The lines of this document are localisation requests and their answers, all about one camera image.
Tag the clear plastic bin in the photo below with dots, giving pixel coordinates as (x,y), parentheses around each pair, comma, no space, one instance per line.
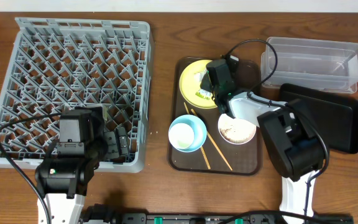
(324,65)

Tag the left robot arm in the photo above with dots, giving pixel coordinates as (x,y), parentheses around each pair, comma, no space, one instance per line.
(70,162)

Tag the white cup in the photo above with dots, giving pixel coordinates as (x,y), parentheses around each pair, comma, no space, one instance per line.
(181,136)

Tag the light blue bowl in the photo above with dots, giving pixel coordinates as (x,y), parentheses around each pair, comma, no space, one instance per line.
(198,127)

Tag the green snack wrapper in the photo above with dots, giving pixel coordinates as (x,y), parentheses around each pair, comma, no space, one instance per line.
(203,92)

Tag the wooden chopstick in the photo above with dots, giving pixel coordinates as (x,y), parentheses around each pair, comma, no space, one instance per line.
(201,148)
(215,145)

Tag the pink small bowl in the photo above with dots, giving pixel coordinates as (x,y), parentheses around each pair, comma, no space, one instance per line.
(237,132)

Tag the grey plastic dish rack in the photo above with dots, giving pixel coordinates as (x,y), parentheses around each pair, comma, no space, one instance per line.
(59,64)

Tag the brown serving tray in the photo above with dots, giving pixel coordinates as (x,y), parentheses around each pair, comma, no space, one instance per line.
(245,159)

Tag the yellow round plate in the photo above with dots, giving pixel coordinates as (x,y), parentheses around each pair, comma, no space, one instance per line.
(189,87)

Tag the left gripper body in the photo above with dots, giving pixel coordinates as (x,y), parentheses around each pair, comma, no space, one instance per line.
(117,143)

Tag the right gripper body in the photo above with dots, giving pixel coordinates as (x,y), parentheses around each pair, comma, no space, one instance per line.
(206,82)

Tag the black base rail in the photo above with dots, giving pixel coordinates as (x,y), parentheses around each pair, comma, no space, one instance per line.
(104,214)

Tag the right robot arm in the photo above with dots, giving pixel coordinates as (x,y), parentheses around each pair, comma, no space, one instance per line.
(295,148)

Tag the black waste tray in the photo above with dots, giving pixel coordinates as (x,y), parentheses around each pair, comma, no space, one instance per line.
(336,116)

